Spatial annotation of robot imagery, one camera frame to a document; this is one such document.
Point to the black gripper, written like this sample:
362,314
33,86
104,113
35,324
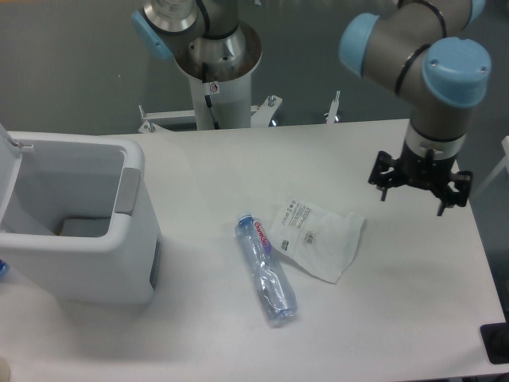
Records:
427,173

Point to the white plastic wrapper bag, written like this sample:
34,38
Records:
321,242

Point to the clear plastic water bottle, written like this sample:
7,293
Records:
270,282

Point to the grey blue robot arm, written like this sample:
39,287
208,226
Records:
415,53

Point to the white trash can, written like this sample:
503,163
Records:
83,227

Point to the white trash can lid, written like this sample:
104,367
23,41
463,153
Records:
12,151

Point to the black device at table corner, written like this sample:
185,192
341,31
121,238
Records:
495,339

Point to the blue object at left edge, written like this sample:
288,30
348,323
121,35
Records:
4,267

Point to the white frame at right edge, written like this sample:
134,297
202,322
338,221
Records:
501,166

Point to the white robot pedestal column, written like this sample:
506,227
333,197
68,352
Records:
221,105

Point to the white pedestal base frame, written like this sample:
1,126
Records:
261,116

